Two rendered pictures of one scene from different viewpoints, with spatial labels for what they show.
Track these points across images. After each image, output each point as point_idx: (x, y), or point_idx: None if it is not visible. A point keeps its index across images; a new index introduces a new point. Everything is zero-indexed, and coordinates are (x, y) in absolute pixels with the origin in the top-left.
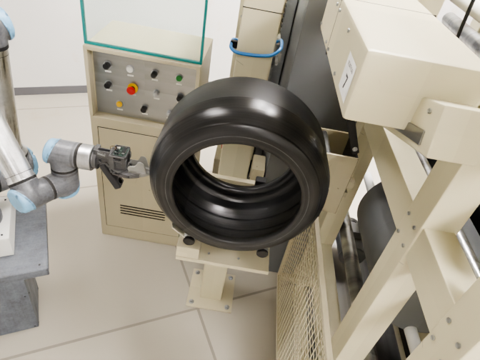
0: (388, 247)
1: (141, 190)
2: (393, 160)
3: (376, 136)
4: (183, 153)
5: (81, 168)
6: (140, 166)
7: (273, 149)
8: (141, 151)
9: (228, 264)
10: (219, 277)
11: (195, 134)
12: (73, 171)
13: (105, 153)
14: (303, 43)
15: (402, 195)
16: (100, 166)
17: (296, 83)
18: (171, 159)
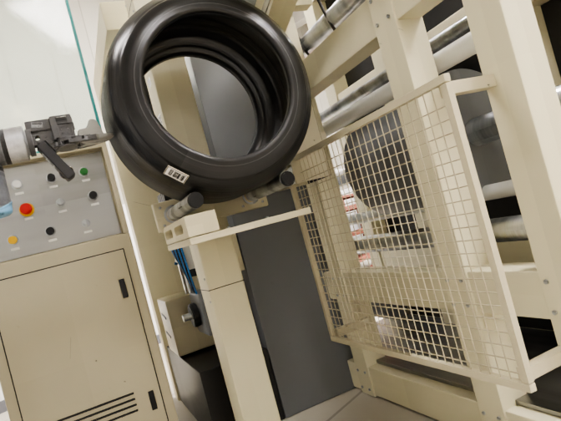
0: (384, 51)
1: (83, 367)
2: (332, 36)
3: (309, 70)
4: (144, 42)
5: (14, 149)
6: (93, 124)
7: (228, 8)
8: (63, 293)
9: (260, 220)
10: (264, 393)
11: (147, 16)
12: (0, 168)
13: (42, 121)
14: (199, 68)
15: (357, 19)
16: (39, 145)
17: (212, 109)
18: (133, 55)
